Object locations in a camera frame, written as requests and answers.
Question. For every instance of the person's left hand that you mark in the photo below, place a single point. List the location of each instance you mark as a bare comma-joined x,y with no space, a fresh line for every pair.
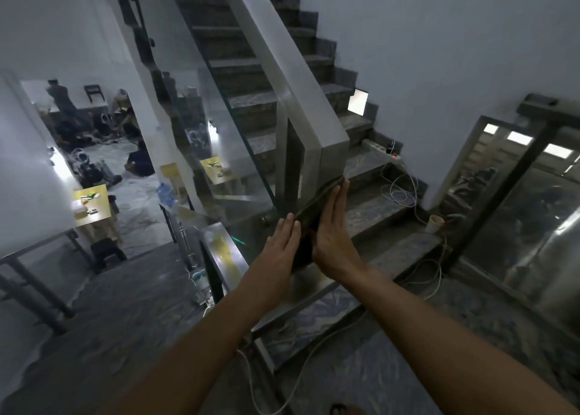
276,258

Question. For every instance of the person's right hand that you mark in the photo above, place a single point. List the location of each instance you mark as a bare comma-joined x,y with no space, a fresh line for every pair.
334,247

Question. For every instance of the person's left fingers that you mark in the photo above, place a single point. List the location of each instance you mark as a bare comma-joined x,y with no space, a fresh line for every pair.
286,231

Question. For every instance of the person's right fingers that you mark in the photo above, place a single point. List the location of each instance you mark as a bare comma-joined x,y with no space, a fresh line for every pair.
338,206

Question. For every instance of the dark green cloth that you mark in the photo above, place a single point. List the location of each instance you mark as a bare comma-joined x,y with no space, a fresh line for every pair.
312,215

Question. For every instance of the person's right forearm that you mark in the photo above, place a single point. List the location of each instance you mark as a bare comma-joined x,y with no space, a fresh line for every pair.
435,346

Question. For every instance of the person's left forearm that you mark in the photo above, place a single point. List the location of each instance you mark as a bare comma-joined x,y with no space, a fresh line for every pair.
199,351

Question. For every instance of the white power strip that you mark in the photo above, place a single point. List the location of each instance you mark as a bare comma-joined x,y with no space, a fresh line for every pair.
379,148

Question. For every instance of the white cup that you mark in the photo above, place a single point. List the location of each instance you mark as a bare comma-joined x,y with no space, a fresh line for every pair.
435,224

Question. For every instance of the white light panel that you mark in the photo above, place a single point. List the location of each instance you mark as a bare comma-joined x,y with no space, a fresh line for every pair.
357,102

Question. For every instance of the steel stair handrail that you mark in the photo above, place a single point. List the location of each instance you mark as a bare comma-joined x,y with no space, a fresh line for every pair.
294,88

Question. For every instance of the blue water bottle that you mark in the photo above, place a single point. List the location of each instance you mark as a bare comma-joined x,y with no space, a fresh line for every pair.
166,196

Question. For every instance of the glass balustrade panel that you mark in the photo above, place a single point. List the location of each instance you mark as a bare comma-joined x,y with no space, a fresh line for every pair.
217,124

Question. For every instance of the grey marble staircase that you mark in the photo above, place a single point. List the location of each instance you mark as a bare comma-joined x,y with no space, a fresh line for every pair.
272,97

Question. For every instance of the black stool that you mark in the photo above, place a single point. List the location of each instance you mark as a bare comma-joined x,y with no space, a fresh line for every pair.
108,249

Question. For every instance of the metal framed glass door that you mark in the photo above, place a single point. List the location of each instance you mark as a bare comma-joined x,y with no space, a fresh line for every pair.
521,211

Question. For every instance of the yellow table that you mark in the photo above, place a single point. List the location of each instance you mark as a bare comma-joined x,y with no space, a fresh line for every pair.
94,211

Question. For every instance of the black chair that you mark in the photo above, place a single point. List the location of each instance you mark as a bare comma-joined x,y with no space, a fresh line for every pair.
94,92

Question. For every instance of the grey metal table frame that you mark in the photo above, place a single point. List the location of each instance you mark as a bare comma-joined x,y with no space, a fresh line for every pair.
36,292

